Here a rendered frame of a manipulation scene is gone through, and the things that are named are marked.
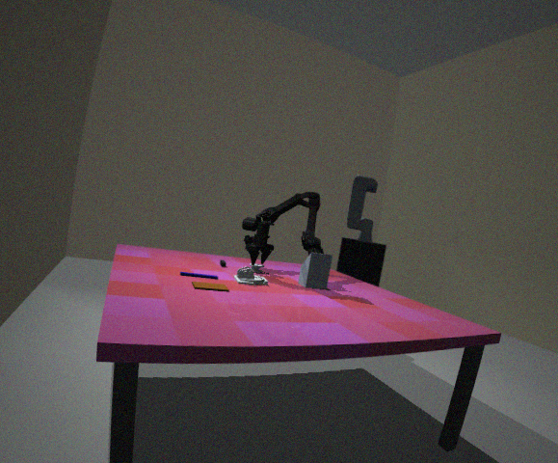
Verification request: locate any orange flat plate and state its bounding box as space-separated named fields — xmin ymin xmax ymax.
xmin=192 ymin=282 xmax=229 ymax=291

